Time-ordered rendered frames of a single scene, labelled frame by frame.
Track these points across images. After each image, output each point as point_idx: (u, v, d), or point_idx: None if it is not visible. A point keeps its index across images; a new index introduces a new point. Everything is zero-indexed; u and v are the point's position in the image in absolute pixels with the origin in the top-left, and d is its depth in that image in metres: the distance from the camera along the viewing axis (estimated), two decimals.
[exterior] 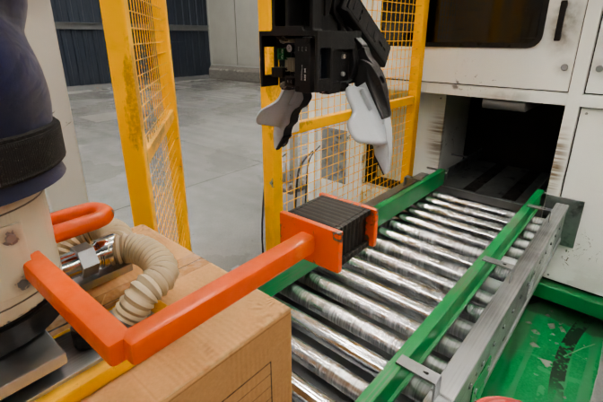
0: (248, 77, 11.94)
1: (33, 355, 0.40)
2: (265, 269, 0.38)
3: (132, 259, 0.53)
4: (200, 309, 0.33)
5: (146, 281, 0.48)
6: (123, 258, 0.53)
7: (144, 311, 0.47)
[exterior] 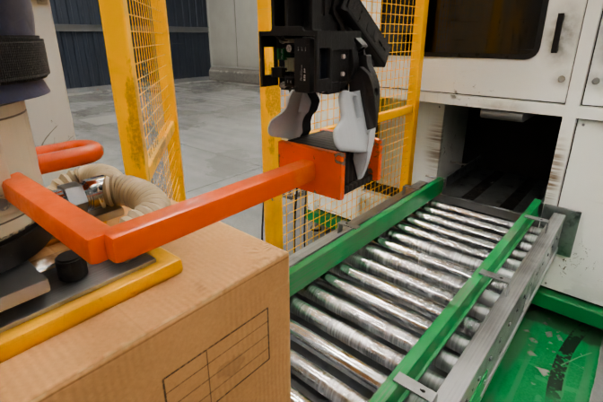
0: (248, 79, 11.95)
1: (13, 281, 0.37)
2: (262, 186, 0.36)
3: (123, 199, 0.50)
4: (190, 214, 0.30)
5: (136, 215, 0.45)
6: (113, 199, 0.51)
7: None
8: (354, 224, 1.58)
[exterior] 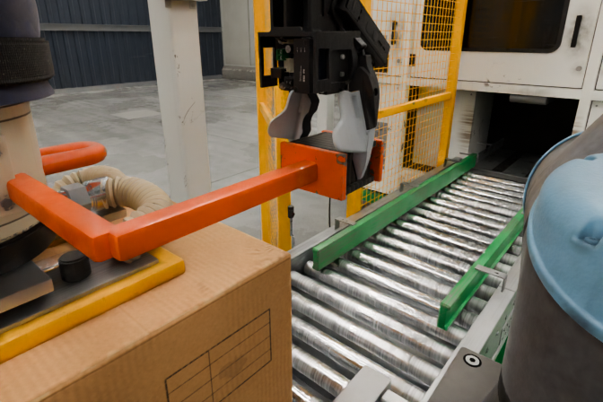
0: None
1: (17, 281, 0.37)
2: (264, 186, 0.36)
3: (126, 200, 0.50)
4: (194, 213, 0.30)
5: (139, 216, 0.45)
6: (116, 200, 0.51)
7: None
8: (415, 184, 1.97)
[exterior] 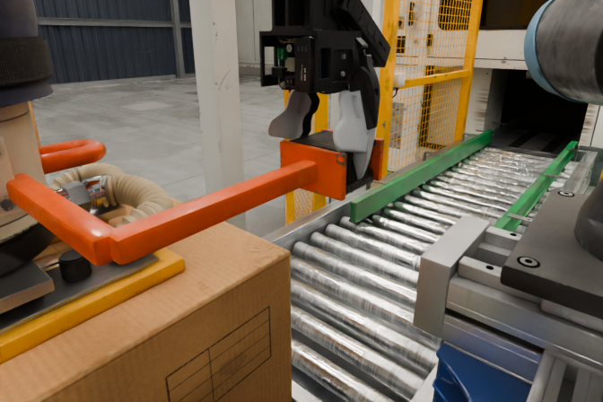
0: (266, 73, 12.42)
1: (18, 281, 0.37)
2: (264, 187, 0.36)
3: (126, 198, 0.50)
4: (194, 215, 0.30)
5: (139, 215, 0.45)
6: (116, 198, 0.51)
7: None
8: (438, 152, 2.04)
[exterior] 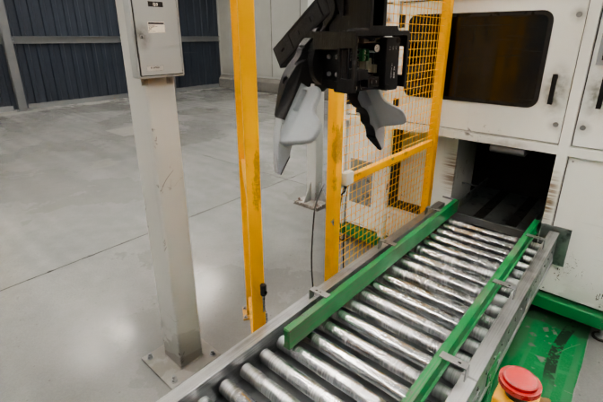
0: (257, 87, 12.38)
1: None
2: None
3: None
4: None
5: None
6: None
7: None
8: (392, 241, 2.00)
